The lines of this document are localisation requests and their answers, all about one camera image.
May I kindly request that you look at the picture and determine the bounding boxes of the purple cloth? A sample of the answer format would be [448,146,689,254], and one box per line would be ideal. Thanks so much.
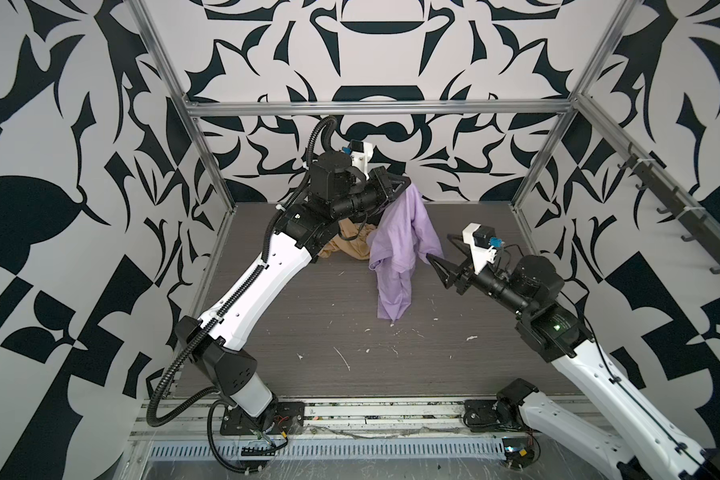
[368,185,443,323]

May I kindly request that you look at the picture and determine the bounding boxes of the aluminium frame crossbar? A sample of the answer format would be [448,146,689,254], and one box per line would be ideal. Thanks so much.
[185,99,571,117]

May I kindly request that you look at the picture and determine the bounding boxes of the black hook rack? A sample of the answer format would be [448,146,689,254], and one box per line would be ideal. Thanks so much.
[616,143,720,275]

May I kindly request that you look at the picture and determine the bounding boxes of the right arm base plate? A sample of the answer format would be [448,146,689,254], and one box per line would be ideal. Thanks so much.
[462,398,535,433]

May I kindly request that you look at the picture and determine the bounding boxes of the slotted cable duct grey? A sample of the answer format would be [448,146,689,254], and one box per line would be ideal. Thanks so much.
[143,437,508,462]

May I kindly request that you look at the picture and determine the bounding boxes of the tan cloth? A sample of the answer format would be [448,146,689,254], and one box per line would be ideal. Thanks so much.
[318,219,376,260]

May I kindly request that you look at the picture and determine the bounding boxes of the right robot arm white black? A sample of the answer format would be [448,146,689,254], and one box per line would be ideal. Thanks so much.
[427,224,720,479]

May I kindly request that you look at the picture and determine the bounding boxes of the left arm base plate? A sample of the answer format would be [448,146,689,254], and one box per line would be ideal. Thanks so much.
[219,400,306,436]

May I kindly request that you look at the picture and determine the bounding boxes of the small circuit board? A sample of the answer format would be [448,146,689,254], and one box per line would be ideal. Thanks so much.
[502,436,541,471]

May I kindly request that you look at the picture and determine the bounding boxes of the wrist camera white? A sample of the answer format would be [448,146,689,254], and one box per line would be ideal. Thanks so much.
[341,140,375,178]
[462,223,504,274]

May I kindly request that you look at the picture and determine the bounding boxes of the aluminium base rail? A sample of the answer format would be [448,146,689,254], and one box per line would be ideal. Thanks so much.
[129,397,470,440]

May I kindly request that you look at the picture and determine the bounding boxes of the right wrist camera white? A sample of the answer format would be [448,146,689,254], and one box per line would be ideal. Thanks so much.
[462,223,504,274]

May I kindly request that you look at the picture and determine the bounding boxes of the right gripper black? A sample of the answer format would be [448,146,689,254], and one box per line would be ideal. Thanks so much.
[430,232,534,319]

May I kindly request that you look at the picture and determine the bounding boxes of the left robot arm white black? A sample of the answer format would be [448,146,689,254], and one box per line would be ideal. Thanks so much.
[176,151,411,423]

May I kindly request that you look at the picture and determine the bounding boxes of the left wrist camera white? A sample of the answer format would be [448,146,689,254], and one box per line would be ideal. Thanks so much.
[341,140,375,178]

